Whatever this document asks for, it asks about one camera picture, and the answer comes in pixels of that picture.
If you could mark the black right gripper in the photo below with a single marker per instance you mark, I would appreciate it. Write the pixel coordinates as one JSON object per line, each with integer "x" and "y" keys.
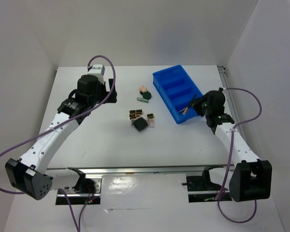
{"x": 197, "y": 102}

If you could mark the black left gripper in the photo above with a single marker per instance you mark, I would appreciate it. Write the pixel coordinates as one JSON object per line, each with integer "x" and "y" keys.
{"x": 102, "y": 87}

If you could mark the black square compact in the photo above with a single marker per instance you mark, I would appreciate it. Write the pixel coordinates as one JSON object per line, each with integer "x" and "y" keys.
{"x": 140, "y": 124}

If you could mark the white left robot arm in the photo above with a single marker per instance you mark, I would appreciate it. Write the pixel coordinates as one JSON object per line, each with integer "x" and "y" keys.
{"x": 29, "y": 173}

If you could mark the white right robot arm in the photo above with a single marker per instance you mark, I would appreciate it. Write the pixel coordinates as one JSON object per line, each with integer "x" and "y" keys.
{"x": 246, "y": 176}

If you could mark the beige makeup sponge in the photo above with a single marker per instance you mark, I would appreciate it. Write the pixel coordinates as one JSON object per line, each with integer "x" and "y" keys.
{"x": 142, "y": 90}

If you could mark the open black gold lipstick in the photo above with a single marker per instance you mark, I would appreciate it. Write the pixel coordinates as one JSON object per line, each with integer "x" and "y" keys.
{"x": 134, "y": 116}

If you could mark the green lip balm tube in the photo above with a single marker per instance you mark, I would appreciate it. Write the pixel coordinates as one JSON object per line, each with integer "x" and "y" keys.
{"x": 142, "y": 100}

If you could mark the blue divided plastic tray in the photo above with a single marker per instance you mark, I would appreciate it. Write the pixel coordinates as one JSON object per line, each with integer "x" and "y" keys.
{"x": 176, "y": 89}

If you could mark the long black gold lipstick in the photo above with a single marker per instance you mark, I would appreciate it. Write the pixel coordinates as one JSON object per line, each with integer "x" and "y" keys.
{"x": 136, "y": 112}

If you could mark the dark green round puff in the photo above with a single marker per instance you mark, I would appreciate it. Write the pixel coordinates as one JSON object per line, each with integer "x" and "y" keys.
{"x": 147, "y": 95}

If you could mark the black gold lipstick cap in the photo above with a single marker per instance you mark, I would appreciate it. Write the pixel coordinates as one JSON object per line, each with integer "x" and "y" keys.
{"x": 150, "y": 116}

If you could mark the clear eyeshadow palette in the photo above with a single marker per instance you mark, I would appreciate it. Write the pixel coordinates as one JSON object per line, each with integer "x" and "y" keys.
{"x": 151, "y": 123}

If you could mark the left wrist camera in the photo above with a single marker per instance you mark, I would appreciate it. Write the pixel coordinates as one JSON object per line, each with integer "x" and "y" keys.
{"x": 98, "y": 71}

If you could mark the aluminium front rail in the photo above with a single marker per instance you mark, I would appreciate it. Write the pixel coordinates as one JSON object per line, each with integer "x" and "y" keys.
{"x": 189, "y": 170}

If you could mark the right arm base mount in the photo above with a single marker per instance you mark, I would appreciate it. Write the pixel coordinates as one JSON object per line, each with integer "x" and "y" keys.
{"x": 200, "y": 188}

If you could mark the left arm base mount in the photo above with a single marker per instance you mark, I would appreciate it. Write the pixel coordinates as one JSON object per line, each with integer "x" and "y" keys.
{"x": 91, "y": 193}

